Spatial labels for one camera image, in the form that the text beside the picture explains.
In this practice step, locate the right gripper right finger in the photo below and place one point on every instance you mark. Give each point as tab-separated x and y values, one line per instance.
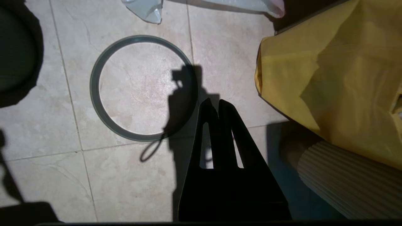
254	194

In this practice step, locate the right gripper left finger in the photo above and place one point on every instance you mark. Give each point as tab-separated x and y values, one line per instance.
201	194

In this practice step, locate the white plastic bag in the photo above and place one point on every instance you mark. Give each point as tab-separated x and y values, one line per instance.
220	4

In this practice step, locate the yellow plastic bag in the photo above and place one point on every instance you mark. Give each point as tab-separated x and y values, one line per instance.
329	78

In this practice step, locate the black trash bin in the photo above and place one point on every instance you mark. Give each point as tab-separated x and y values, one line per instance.
15	53

